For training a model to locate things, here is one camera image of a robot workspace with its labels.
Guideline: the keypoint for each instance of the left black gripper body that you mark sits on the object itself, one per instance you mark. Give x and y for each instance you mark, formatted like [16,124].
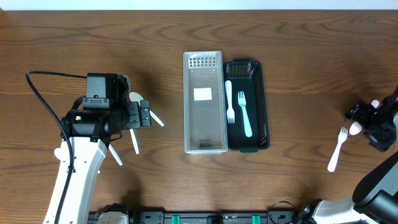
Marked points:
[135,115]

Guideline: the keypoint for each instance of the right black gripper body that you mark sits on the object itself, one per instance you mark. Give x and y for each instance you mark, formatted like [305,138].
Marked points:
[359,112]

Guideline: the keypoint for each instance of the white plastic spoon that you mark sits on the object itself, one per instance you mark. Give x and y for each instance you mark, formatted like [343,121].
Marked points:
[134,141]
[355,127]
[134,96]
[59,153]
[115,155]

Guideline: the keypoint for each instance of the white plastic fork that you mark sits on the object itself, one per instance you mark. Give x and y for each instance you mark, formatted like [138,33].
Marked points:
[230,110]
[246,123]
[342,137]

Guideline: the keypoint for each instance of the black plastic mesh basket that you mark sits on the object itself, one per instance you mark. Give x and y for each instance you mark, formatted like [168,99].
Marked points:
[246,75]

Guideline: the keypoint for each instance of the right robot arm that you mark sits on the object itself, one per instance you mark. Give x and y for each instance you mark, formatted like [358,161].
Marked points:
[374,199]

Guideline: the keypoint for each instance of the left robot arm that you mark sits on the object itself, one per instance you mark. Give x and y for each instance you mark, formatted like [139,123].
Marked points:
[105,110]

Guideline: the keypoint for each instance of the white label sticker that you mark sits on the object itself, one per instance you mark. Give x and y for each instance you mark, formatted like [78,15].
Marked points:
[202,94]

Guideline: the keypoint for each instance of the clear plastic mesh basket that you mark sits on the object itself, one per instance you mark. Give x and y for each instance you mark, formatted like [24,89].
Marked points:
[204,121]

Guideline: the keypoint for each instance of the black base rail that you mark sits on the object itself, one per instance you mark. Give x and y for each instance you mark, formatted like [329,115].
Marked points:
[117,213]

